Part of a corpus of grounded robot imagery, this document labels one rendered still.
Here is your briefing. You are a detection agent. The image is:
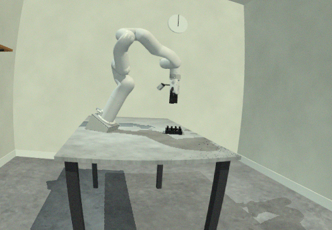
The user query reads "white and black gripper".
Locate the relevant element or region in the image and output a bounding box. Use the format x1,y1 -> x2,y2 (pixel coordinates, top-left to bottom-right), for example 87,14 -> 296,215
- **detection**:
169,78 -> 181,104

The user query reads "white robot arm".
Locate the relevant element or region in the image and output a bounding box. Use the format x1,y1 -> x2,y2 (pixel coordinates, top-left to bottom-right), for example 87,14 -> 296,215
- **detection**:
96,28 -> 182,125

